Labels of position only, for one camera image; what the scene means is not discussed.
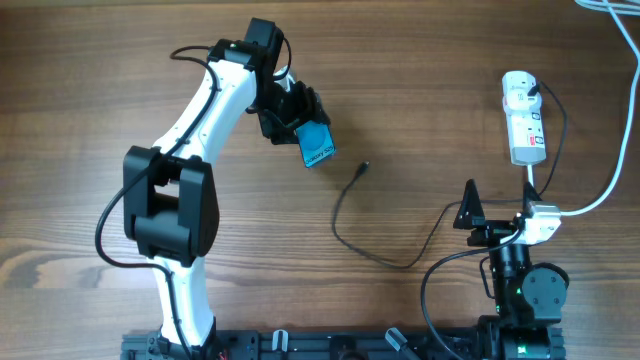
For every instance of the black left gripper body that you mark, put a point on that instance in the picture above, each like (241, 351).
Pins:
(286, 110)

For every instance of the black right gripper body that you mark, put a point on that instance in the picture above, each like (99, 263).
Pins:
(492, 233)

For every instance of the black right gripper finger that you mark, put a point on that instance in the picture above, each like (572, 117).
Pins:
(470, 214)
(529, 195)

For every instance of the turquoise screen smartphone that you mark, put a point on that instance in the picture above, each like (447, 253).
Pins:
(315, 142)

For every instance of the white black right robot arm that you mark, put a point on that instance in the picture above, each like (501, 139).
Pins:
(528, 297)

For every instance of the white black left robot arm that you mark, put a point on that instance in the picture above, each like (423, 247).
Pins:
(170, 203)

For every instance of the white charger plug adapter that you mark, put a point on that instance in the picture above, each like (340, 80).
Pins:
(521, 97)

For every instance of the white power strip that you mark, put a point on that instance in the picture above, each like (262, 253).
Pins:
(526, 139)

